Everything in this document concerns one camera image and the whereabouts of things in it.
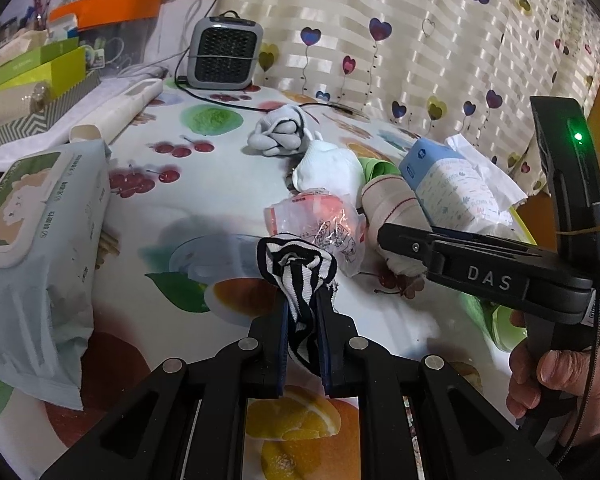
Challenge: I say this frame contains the blue tissue pack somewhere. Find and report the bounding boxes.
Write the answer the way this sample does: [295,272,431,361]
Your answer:
[399,134,528,238]

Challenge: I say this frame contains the person's right hand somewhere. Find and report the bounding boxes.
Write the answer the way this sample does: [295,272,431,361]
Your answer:
[506,310,600,441]

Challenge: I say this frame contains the light green cloth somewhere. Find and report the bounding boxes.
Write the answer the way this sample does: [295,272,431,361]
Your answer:
[357,156,398,181]

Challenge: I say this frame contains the grey knotted socks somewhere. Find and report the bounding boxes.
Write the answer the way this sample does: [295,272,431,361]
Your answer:
[246,105,326,158]

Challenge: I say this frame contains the black white striped sock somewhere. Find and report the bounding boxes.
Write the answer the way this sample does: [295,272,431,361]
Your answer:
[256,232,338,376]

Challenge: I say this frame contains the black heater cable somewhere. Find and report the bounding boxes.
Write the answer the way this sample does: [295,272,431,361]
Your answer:
[175,76,371,121]

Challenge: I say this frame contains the grey chevron box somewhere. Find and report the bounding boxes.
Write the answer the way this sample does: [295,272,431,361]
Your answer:
[0,70,103,151]

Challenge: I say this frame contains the grey space heater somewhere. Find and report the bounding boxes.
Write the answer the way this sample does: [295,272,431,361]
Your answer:
[186,11,265,90]

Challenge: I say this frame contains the clear plastic bag orange print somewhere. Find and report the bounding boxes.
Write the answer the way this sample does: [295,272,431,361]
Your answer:
[264,189,368,278]

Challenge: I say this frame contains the green cardboard box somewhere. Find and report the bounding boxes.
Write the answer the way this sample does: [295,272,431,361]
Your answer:
[0,37,88,133]

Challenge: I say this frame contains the green blue wet wipes pack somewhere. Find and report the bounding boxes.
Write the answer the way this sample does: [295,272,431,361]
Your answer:
[0,140,113,411]

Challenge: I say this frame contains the beige striped sock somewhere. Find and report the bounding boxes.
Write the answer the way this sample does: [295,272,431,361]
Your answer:
[361,175,433,276]

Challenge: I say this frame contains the white paper roll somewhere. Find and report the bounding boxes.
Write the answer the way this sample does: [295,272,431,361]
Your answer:
[70,78,163,143]

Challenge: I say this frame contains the orange storage box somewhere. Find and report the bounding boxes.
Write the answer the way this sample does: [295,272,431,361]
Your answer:
[47,0,163,68]

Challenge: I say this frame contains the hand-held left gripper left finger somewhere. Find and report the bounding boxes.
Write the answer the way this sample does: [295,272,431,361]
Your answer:
[40,295,291,480]

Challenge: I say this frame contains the green towel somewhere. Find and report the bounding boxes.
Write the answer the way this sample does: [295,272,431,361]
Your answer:
[457,287,496,346]

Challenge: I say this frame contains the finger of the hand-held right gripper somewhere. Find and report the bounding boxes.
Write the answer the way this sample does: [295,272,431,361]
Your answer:
[377,222,433,273]

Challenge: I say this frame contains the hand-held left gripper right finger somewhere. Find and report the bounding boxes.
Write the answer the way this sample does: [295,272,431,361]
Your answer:
[315,290,563,480]

